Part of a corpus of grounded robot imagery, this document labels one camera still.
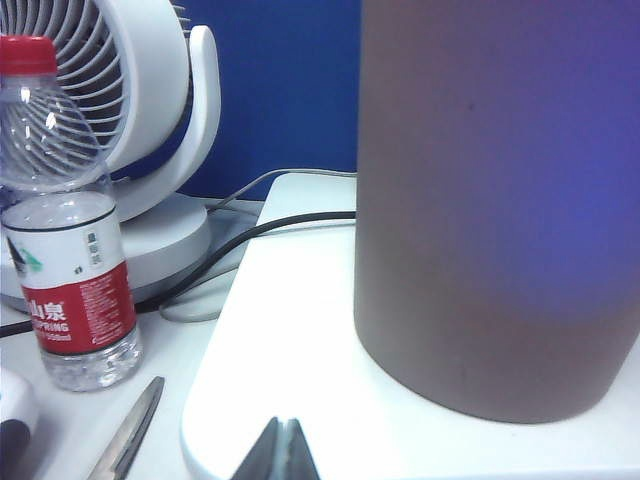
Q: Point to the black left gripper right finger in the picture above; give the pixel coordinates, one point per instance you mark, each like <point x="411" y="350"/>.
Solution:
<point x="300" y="457"/>

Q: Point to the white desk fan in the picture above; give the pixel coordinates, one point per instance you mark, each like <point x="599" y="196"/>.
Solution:
<point x="145" y="75"/>

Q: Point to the blue cubicle partition panel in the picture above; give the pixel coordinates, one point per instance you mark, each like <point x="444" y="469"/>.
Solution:
<point x="285" y="85"/>

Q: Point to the grey metal scissors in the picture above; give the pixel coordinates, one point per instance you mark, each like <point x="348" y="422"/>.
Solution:
<point x="132" y="425"/>

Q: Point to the white rounded plastic object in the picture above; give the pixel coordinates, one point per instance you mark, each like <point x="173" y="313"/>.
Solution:
<point x="17" y="400"/>

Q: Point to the clear water bottle red label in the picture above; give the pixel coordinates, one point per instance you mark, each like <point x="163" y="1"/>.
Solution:
<point x="75" y="280"/>

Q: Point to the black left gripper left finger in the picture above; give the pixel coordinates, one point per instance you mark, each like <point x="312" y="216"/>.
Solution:
<point x="265" y="455"/>

